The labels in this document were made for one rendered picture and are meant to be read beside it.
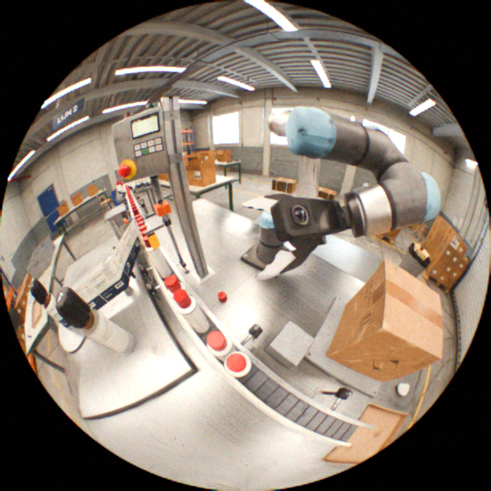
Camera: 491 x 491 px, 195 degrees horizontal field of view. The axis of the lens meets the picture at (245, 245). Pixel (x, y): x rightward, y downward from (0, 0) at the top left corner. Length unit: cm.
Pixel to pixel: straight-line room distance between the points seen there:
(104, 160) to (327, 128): 790
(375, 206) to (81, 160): 807
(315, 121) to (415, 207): 17
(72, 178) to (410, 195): 816
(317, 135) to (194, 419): 69
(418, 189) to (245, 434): 65
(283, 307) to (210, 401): 42
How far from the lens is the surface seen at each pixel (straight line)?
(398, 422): 92
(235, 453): 60
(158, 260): 59
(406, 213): 24
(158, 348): 54
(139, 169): 46
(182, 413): 57
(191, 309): 35
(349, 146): 23
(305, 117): 21
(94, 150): 800
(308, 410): 51
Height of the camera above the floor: 134
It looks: 40 degrees down
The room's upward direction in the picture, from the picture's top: straight up
